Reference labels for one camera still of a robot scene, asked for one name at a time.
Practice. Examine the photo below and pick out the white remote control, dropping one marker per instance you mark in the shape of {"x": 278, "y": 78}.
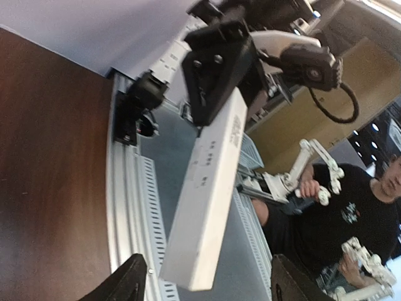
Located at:
{"x": 195, "y": 240}

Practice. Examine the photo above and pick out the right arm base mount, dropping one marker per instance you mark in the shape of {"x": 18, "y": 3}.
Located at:
{"x": 134, "y": 109}

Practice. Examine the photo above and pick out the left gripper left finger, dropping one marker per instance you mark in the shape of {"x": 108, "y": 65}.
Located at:
{"x": 126, "y": 283}

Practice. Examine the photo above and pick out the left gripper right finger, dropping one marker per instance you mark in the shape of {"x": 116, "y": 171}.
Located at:
{"x": 288, "y": 283}

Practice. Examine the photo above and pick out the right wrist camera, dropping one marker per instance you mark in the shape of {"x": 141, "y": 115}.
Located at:
{"x": 301, "y": 59}

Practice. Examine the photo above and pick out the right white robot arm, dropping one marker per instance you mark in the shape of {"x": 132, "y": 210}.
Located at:
{"x": 166, "y": 66}

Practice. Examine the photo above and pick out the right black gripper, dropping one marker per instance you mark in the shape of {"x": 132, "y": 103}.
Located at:
{"x": 223, "y": 56}

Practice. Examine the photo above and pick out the person in black shirt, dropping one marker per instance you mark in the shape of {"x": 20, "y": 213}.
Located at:
{"x": 366, "y": 208}

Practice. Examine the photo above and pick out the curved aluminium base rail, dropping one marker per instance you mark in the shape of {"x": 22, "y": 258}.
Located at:
{"x": 243, "y": 271}

